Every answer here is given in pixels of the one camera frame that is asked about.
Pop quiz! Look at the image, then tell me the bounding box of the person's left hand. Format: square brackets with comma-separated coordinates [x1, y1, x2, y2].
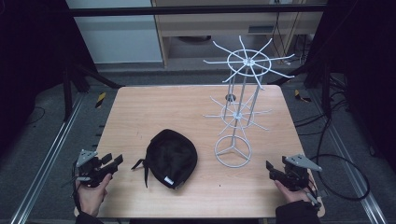
[75, 173, 113, 217]

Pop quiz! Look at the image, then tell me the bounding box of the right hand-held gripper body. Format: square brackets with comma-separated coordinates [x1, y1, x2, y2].
[268, 153, 323, 191]

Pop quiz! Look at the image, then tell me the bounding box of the aluminium floor rail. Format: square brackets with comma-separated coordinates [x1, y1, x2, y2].
[8, 92, 86, 224]
[311, 89, 389, 224]

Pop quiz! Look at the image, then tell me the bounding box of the thin black floor cable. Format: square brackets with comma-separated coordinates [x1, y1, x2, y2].
[26, 105, 47, 126]

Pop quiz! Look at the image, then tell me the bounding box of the light wooden shelf unit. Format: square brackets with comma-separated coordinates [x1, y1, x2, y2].
[150, 0, 325, 68]

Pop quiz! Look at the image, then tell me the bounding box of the black horizontal frame bar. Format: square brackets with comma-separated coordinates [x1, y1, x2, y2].
[66, 4, 329, 18]

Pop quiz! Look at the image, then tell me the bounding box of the person's right hand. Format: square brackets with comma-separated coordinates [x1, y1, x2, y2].
[273, 179, 312, 205]

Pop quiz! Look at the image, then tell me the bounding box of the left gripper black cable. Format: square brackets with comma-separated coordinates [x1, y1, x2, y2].
[61, 160, 82, 216]

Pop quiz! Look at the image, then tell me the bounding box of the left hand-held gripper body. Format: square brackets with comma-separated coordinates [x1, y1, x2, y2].
[75, 148, 120, 189]

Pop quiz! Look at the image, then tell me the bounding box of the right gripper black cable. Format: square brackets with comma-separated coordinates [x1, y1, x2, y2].
[306, 118, 372, 210]

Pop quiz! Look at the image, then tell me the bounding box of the white wire hanging rack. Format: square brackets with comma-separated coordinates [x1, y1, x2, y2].
[202, 35, 296, 169]

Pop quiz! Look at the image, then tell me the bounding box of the black cap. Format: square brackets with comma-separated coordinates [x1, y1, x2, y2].
[131, 128, 199, 190]

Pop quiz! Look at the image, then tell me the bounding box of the black metal stand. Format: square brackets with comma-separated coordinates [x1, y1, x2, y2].
[61, 59, 126, 123]

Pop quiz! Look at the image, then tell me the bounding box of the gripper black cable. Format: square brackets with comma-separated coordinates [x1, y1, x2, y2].
[306, 118, 372, 210]
[61, 160, 82, 216]

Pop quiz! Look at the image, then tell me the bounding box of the white cabinet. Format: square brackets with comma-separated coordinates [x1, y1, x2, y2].
[65, 0, 163, 65]

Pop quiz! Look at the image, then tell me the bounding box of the black yellow striped tape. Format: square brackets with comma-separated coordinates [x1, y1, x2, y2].
[94, 91, 107, 109]
[293, 89, 312, 104]

